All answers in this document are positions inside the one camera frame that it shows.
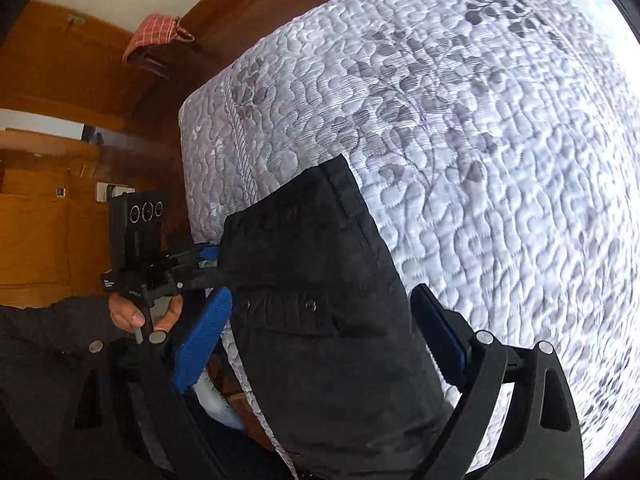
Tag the red checked cloth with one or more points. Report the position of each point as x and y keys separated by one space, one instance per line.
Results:
x=155 y=35

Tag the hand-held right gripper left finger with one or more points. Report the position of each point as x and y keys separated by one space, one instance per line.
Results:
x=202 y=340

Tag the white wall socket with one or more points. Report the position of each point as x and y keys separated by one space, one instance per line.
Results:
x=107 y=191

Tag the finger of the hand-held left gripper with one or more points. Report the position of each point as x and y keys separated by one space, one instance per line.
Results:
x=200 y=254
x=200 y=280

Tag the person's left forearm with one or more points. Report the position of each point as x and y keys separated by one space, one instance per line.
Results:
x=45 y=330

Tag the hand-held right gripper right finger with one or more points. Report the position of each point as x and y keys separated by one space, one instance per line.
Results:
x=440 y=330

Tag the person's left hand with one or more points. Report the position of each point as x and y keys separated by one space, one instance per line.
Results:
x=125 y=312

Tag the wooden wardrobe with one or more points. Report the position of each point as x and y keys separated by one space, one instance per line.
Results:
x=30 y=240

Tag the black pants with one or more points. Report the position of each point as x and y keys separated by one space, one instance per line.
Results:
x=325 y=360

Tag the grey quilted bedspread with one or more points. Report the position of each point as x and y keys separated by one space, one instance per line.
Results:
x=475 y=160

